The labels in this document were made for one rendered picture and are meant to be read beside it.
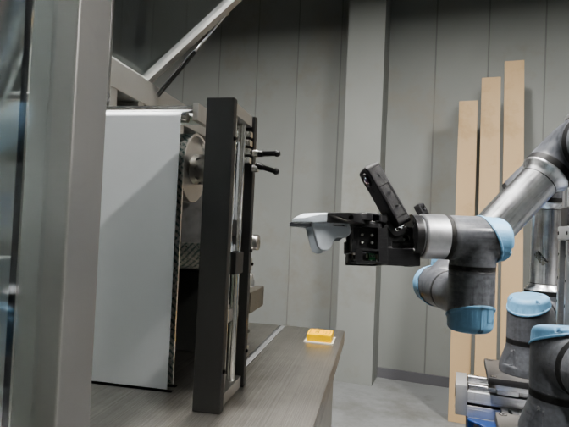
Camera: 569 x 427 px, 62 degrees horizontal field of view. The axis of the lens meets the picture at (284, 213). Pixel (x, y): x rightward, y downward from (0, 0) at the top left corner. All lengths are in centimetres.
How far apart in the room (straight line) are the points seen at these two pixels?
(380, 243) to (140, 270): 47
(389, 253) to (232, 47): 419
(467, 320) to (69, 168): 69
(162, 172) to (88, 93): 68
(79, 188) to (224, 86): 450
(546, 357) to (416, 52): 349
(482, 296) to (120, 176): 69
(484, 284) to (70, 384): 67
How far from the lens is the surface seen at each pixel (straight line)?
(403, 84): 424
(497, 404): 161
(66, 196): 26
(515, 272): 348
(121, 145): 100
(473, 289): 83
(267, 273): 437
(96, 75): 29
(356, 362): 397
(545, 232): 169
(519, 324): 157
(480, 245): 83
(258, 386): 101
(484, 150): 367
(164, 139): 96
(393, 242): 79
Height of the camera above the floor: 122
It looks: 1 degrees up
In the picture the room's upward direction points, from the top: 3 degrees clockwise
